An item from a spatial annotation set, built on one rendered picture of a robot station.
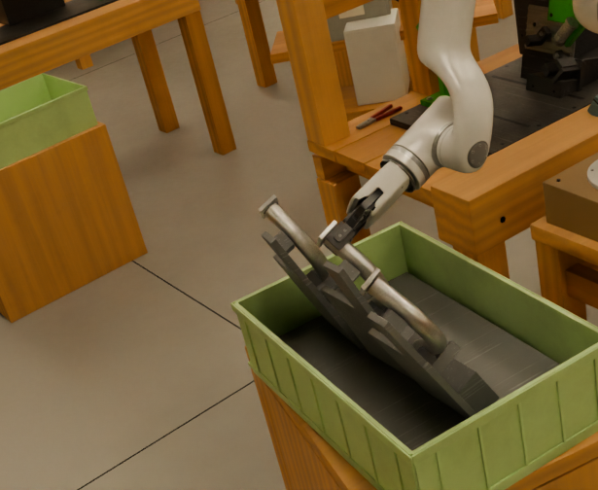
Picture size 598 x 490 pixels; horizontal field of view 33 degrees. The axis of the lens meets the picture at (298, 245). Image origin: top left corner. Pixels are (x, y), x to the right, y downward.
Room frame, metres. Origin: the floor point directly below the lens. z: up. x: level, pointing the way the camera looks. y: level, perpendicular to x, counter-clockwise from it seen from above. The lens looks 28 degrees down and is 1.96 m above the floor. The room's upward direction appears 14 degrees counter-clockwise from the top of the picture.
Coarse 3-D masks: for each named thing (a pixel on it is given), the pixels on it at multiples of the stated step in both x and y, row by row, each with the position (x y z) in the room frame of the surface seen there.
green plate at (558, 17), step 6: (552, 0) 2.56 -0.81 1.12; (558, 0) 2.55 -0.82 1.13; (564, 0) 2.53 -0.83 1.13; (570, 0) 2.51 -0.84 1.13; (552, 6) 2.56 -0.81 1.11; (558, 6) 2.54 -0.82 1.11; (564, 6) 2.52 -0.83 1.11; (570, 6) 2.51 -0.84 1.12; (552, 12) 2.56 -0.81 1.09; (558, 12) 2.54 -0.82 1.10; (564, 12) 2.52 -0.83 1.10; (570, 12) 2.50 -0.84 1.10; (552, 18) 2.55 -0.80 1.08; (558, 18) 2.54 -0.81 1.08; (564, 18) 2.52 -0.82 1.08
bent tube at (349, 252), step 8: (336, 224) 1.47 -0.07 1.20; (328, 232) 1.46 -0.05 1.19; (320, 240) 1.46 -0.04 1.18; (344, 248) 1.45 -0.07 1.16; (352, 248) 1.45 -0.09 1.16; (344, 256) 1.44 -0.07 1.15; (352, 256) 1.44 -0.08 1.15; (360, 256) 1.44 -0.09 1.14; (352, 264) 1.43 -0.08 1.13; (360, 264) 1.43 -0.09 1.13; (368, 264) 1.43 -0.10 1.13; (368, 272) 1.42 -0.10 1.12; (384, 280) 1.43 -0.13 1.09; (376, 304) 1.46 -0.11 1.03
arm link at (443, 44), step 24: (432, 0) 1.59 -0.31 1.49; (456, 0) 1.57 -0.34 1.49; (432, 24) 1.58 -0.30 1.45; (456, 24) 1.57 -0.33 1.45; (432, 48) 1.57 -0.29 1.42; (456, 48) 1.56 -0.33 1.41; (456, 72) 1.53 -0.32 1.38; (480, 72) 1.55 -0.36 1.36; (456, 96) 1.50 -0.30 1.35; (480, 96) 1.51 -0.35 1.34; (456, 120) 1.49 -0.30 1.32; (480, 120) 1.49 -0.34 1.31; (456, 144) 1.48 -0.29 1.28; (480, 144) 1.48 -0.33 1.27; (456, 168) 1.49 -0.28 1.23
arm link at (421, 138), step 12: (444, 96) 1.61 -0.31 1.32; (432, 108) 1.59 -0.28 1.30; (444, 108) 1.58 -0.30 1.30; (420, 120) 1.58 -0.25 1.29; (432, 120) 1.57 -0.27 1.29; (444, 120) 1.56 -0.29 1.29; (408, 132) 1.57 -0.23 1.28; (420, 132) 1.55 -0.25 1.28; (432, 132) 1.54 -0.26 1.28; (396, 144) 1.56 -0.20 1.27; (408, 144) 1.54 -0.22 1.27; (420, 144) 1.54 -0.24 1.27; (432, 144) 1.53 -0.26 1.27; (420, 156) 1.52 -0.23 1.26; (432, 156) 1.53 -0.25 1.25; (432, 168) 1.53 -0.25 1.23
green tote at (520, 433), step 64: (384, 256) 1.83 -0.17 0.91; (448, 256) 1.70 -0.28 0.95; (256, 320) 1.62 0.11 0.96; (512, 320) 1.53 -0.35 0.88; (576, 320) 1.37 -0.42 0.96; (320, 384) 1.38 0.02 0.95; (576, 384) 1.27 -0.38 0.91; (384, 448) 1.22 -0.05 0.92; (448, 448) 1.17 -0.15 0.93; (512, 448) 1.22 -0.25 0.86
